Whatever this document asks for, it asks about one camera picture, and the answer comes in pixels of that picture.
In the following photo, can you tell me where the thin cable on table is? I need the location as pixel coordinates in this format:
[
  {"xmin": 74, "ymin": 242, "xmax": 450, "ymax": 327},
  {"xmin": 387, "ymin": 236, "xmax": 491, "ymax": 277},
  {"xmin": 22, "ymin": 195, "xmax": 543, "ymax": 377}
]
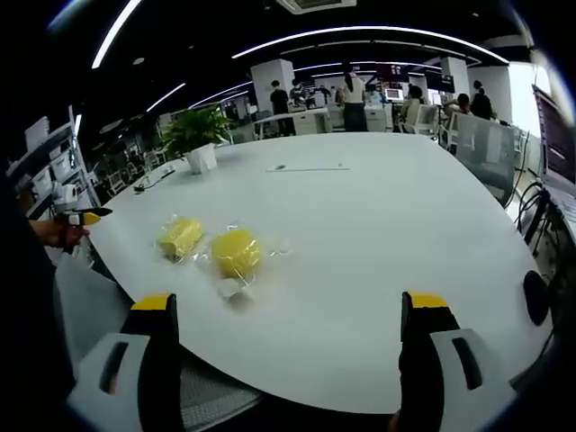
[{"xmin": 133, "ymin": 168, "xmax": 177, "ymax": 194}]

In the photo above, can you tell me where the person's dark clothing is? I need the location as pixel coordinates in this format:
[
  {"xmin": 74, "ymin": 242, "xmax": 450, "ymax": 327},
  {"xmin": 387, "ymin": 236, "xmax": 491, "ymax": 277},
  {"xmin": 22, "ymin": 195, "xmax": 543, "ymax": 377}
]
[{"xmin": 0, "ymin": 152, "xmax": 78, "ymax": 432}]

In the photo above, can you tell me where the person's left hand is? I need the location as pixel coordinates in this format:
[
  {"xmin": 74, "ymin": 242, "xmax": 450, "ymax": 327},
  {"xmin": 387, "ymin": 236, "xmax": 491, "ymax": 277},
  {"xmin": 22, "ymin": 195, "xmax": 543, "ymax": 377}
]
[{"xmin": 30, "ymin": 217, "xmax": 92, "ymax": 249}]

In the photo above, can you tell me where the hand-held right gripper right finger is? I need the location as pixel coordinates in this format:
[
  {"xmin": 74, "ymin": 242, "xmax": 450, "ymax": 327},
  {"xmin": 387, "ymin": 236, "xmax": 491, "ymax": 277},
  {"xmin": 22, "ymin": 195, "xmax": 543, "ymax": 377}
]
[{"xmin": 397, "ymin": 290, "xmax": 518, "ymax": 432}]

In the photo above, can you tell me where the open laptop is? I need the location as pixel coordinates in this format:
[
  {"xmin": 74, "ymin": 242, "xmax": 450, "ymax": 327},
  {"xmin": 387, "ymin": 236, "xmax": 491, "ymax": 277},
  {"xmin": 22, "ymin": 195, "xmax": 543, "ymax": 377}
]
[{"xmin": 532, "ymin": 83, "xmax": 576, "ymax": 212}]

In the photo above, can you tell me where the square yellow silicone block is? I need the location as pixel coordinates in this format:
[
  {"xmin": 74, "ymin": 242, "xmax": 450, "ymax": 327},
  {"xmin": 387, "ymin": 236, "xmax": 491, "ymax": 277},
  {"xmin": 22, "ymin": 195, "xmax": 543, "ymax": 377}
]
[{"xmin": 155, "ymin": 217, "xmax": 205, "ymax": 263}]

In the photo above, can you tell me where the storage shelf with boxes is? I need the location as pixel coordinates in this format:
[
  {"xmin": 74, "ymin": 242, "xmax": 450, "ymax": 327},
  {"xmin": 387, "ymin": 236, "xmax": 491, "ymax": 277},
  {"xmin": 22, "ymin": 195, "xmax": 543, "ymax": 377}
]
[{"xmin": 4, "ymin": 105, "xmax": 103, "ymax": 220}]

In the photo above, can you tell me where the potted green plant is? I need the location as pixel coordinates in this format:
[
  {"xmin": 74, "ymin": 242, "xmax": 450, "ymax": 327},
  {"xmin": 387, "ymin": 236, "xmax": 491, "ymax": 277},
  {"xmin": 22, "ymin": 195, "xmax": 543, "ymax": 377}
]
[{"xmin": 158, "ymin": 106, "xmax": 236, "ymax": 175}]

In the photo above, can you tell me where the white office desk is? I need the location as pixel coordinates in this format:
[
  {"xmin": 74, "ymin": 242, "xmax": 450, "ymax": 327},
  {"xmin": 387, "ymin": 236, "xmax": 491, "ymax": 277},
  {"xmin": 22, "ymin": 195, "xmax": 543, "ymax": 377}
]
[{"xmin": 253, "ymin": 106, "xmax": 332, "ymax": 139}]

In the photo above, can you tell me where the round yellow silicone block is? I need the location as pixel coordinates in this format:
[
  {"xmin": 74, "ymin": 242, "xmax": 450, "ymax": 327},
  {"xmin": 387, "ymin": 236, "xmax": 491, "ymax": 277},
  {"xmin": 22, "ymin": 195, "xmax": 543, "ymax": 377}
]
[{"xmin": 211, "ymin": 228, "xmax": 264, "ymax": 281}]

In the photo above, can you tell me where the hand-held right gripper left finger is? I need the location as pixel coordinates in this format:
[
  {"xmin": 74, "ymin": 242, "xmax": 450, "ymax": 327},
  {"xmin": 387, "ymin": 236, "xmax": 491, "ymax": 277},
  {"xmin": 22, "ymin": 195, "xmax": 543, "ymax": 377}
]
[{"xmin": 67, "ymin": 292, "xmax": 184, "ymax": 432}]

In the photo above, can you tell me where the black oval object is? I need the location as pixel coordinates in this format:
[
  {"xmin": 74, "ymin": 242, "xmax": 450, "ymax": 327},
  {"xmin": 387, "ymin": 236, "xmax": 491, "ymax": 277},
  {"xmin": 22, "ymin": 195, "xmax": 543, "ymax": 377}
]
[{"xmin": 522, "ymin": 269, "xmax": 554, "ymax": 328}]

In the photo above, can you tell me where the grey mesh office chair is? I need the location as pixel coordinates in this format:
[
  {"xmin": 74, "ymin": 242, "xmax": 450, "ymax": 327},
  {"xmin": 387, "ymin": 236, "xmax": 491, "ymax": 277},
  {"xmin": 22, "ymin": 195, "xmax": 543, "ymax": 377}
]
[
  {"xmin": 448, "ymin": 117, "xmax": 519, "ymax": 206},
  {"xmin": 52, "ymin": 255, "xmax": 263, "ymax": 432}
]

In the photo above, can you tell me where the bundle of black cables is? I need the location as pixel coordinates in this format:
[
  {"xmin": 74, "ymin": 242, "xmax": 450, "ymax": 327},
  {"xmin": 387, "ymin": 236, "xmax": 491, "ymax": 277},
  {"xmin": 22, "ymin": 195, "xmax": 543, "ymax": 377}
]
[{"xmin": 516, "ymin": 177, "xmax": 557, "ymax": 258}]

